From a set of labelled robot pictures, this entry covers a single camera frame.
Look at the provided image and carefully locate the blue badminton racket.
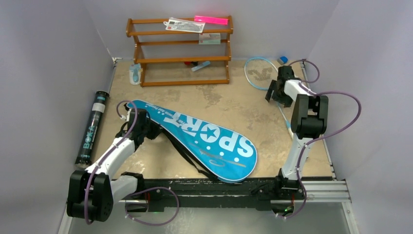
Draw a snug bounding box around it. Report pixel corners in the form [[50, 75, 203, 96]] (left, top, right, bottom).
[[244, 57, 294, 135]]

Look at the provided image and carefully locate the black shuttlecock tube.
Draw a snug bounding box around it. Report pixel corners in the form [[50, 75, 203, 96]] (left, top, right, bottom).
[[75, 91, 110, 169]]

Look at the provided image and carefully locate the blue racket bag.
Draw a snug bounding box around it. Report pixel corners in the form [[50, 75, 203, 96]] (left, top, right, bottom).
[[125, 99, 258, 183]]

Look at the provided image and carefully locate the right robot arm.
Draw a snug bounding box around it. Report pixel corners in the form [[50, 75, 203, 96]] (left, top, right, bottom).
[[265, 65, 329, 198]]

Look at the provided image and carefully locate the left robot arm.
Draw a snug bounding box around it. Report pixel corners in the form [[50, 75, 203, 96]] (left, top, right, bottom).
[[66, 108, 158, 224]]

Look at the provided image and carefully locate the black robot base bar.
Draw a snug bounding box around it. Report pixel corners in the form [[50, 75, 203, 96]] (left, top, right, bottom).
[[126, 175, 305, 215]]

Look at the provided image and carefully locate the blue and grey eraser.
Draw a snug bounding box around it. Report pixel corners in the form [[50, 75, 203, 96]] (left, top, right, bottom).
[[277, 56, 288, 65]]

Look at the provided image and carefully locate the light blue packaged tool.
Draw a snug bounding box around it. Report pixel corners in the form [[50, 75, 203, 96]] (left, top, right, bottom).
[[129, 63, 141, 85]]

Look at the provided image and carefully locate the red and black small object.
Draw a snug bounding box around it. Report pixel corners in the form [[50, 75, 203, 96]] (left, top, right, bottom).
[[184, 61, 199, 66]]

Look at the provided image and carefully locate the small white box on shelf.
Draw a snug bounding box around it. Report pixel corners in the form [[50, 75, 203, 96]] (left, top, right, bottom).
[[198, 33, 221, 45]]

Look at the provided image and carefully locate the pink fluorescent ruler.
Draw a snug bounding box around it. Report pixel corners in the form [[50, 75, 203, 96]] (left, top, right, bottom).
[[194, 16, 228, 25]]

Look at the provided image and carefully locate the clear packaged item on shelf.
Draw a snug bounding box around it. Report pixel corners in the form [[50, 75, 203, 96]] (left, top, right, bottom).
[[163, 18, 205, 33]]

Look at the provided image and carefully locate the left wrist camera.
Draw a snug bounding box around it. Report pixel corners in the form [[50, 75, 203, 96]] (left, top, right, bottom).
[[120, 109, 131, 121]]

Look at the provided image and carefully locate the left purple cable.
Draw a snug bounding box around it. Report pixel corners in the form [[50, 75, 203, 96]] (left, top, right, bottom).
[[84, 100, 180, 227]]

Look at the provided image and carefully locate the purple cable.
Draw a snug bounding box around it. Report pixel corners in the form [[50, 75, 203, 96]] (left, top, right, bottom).
[[276, 59, 362, 220], [84, 100, 180, 227]]

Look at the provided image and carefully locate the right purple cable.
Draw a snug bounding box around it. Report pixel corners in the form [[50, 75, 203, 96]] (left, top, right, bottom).
[[276, 59, 362, 220]]

